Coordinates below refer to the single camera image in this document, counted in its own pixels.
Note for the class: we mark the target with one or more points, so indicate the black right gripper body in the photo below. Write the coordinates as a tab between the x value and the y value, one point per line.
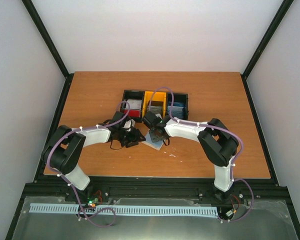
155	138

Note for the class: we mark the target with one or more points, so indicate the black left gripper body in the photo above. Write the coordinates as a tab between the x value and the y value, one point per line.
127	139

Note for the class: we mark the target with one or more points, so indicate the beige card holder wallet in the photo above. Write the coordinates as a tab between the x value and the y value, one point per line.
152	141

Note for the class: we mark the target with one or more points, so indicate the black card bin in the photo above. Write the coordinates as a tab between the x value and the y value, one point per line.
131	94
178	97

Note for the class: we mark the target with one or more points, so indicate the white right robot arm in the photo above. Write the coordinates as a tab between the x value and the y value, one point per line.
221	146

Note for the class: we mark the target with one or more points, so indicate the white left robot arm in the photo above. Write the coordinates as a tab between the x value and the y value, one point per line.
62	152

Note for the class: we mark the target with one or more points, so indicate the grey card stack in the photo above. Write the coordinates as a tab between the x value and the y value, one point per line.
155	107

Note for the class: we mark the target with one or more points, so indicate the red and white card stack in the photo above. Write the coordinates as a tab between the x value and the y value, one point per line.
134	107

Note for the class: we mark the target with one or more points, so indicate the blue card stack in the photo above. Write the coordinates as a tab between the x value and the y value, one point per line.
177	110

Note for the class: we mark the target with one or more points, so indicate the yellow middle card bin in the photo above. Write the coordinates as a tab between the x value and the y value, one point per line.
148	97

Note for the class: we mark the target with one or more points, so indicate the metal front plate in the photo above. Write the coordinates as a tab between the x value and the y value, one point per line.
264	220

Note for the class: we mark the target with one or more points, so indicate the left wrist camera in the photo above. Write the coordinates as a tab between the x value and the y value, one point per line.
129	125

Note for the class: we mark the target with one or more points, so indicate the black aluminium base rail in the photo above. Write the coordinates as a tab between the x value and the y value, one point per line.
200	190

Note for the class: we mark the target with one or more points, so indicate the light blue cable duct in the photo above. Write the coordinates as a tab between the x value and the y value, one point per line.
127	210

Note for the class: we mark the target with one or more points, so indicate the black left frame post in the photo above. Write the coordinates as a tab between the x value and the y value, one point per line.
33	13

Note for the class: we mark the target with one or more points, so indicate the black frame post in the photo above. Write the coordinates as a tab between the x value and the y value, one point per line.
33	13
273	26

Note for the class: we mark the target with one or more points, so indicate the black right frame post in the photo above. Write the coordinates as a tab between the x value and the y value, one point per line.
273	26

